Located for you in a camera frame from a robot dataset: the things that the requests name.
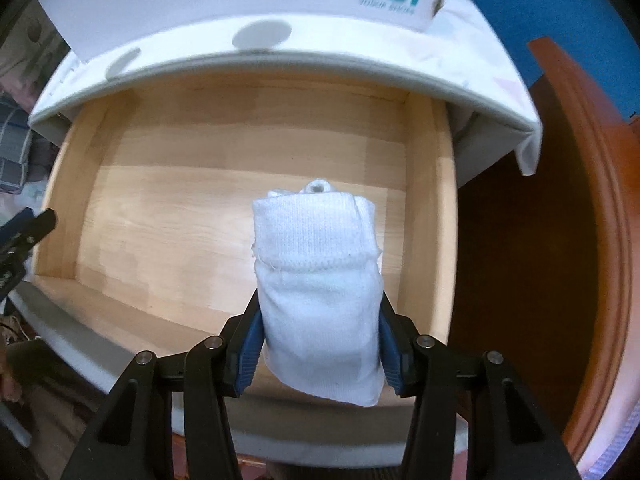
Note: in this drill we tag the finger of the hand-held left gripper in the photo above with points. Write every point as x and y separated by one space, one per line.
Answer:
32 230

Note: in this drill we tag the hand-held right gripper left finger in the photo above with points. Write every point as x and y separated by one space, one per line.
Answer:
247 355

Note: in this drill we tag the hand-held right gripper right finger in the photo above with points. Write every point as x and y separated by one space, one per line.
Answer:
392 355

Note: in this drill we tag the white sock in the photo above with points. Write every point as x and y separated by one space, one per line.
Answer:
315 280

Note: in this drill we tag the wooden drawer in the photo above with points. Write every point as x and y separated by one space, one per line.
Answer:
200 185

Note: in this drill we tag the white shoe box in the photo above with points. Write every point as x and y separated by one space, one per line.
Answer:
200 5

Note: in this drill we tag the grey plaid cloth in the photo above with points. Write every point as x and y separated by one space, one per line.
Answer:
12 145

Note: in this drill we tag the pink dotted cloth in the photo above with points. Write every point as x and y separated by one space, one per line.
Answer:
30 45

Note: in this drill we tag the orange wooden board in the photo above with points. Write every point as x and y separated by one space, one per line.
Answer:
600 210

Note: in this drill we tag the blue foam mat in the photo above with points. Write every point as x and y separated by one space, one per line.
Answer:
550 5

